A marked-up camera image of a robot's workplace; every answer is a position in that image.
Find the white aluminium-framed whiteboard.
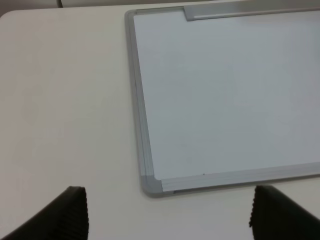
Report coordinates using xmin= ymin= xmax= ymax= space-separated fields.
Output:
xmin=124 ymin=0 xmax=320 ymax=196

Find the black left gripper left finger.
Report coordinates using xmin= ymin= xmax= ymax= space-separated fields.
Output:
xmin=3 ymin=186 xmax=89 ymax=240

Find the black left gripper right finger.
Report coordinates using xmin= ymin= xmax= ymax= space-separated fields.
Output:
xmin=249 ymin=185 xmax=320 ymax=240

